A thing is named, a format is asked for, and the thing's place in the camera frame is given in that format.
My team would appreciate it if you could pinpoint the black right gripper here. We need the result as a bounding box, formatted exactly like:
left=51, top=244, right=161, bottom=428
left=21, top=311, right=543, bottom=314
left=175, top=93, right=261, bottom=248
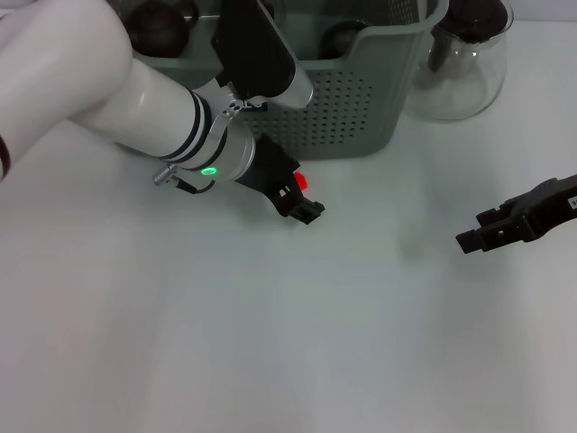
left=454, top=173, right=577, bottom=253

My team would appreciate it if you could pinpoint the black carafe lid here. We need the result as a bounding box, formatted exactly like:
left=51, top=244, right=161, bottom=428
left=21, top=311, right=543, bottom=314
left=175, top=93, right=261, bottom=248
left=444, top=0, right=508, bottom=44

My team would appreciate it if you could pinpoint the grey perforated plastic storage basket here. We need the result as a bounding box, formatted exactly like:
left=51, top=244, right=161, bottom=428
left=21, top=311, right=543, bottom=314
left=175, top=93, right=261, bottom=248
left=114, top=0, right=451, bottom=162

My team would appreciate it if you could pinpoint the dark brown clay teapot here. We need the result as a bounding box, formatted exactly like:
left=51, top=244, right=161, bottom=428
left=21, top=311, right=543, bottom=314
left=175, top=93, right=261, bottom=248
left=127, top=0, right=200, bottom=59

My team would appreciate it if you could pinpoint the glass teacup with black handle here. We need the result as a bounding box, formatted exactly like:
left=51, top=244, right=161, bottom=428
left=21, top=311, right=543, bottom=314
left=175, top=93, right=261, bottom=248
left=320, top=21, right=367, bottom=60

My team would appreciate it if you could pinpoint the left gripper cable plug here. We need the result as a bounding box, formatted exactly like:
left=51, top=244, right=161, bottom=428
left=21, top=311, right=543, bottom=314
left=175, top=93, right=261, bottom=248
left=152, top=164, right=214, bottom=196

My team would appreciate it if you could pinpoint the clear glass carafe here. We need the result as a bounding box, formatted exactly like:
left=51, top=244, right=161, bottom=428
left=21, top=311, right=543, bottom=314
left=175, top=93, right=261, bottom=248
left=403, top=0, right=515, bottom=122

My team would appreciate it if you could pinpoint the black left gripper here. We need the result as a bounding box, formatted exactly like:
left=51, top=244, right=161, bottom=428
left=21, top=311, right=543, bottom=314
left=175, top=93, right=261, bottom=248
left=234, top=134, right=326, bottom=226

